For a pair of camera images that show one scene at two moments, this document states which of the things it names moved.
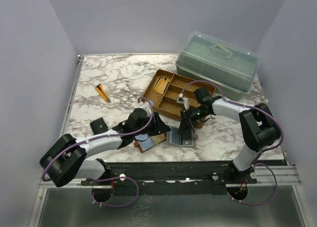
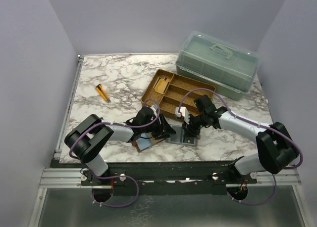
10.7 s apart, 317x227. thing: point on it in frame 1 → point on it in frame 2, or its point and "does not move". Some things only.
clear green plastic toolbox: x=231 y=67 does not move
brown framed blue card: x=144 y=141 does not move
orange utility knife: x=99 y=88 does not move
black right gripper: x=184 y=125 → x=189 y=130
